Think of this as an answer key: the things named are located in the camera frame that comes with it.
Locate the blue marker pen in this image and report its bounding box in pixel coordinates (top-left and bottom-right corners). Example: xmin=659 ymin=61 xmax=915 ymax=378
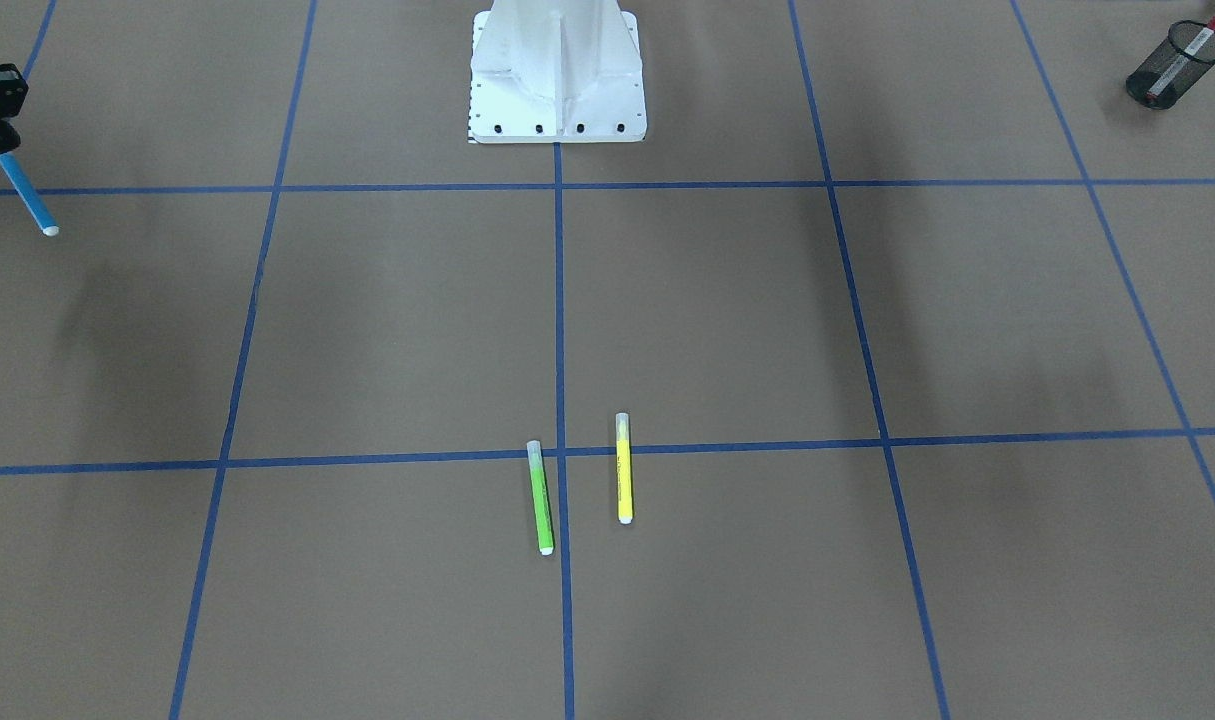
xmin=0 ymin=152 xmax=60 ymax=237

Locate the red marker pen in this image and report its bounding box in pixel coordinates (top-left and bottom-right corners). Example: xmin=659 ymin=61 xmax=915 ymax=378
xmin=1145 ymin=8 xmax=1215 ymax=103

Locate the green marker pen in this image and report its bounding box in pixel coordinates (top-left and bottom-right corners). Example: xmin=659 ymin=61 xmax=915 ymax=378
xmin=525 ymin=440 xmax=556 ymax=557

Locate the yellow marker pen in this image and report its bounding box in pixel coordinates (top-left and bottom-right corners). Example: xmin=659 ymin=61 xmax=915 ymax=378
xmin=614 ymin=413 xmax=635 ymax=525

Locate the black mesh cup near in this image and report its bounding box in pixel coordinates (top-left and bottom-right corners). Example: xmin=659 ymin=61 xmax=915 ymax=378
xmin=1125 ymin=19 xmax=1215 ymax=110

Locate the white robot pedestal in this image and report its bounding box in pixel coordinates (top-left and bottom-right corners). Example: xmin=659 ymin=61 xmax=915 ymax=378
xmin=467 ymin=1 xmax=648 ymax=143

